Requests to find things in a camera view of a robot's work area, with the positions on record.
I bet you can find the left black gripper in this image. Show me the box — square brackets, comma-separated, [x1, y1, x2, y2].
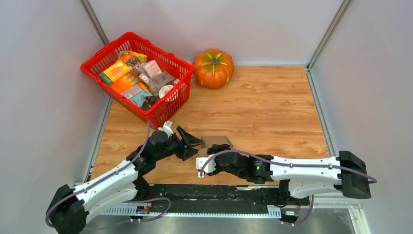
[154, 126, 204, 161]

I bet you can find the brown cardboard box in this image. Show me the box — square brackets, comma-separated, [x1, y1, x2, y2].
[198, 136, 234, 157]

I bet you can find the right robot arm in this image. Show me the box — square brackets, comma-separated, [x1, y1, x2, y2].
[195, 144, 377, 204]

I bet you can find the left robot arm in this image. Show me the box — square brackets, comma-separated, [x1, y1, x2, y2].
[45, 122, 204, 234]

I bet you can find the teal box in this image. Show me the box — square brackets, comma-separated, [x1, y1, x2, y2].
[130, 89, 153, 107]

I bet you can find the grey pink box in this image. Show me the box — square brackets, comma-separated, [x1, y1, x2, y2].
[150, 72, 174, 93]

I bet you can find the orange snack box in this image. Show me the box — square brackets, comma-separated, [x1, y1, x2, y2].
[99, 55, 139, 85]

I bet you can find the white tape roll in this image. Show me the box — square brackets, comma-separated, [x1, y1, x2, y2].
[158, 85, 174, 98]

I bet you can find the red plastic shopping basket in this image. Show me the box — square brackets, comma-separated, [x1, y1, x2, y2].
[80, 32, 193, 127]

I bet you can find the orange pumpkin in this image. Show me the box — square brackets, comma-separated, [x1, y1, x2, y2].
[192, 48, 235, 89]

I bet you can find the yellow snack bag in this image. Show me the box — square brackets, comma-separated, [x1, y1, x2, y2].
[118, 50, 148, 63]

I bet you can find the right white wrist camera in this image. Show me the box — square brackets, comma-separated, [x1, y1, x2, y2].
[195, 156, 216, 178]

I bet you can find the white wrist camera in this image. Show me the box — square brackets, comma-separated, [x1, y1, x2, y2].
[195, 156, 216, 178]
[158, 120, 174, 137]

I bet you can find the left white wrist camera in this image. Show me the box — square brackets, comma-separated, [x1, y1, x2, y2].
[158, 120, 174, 137]

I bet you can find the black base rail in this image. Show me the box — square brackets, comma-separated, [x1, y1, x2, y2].
[133, 184, 310, 215]

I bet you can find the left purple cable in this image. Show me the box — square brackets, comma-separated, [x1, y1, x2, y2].
[45, 121, 152, 228]

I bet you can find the purple cable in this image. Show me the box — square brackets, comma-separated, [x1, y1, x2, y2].
[199, 150, 378, 185]
[45, 121, 152, 228]

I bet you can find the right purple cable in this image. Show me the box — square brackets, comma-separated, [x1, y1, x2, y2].
[199, 150, 378, 185]

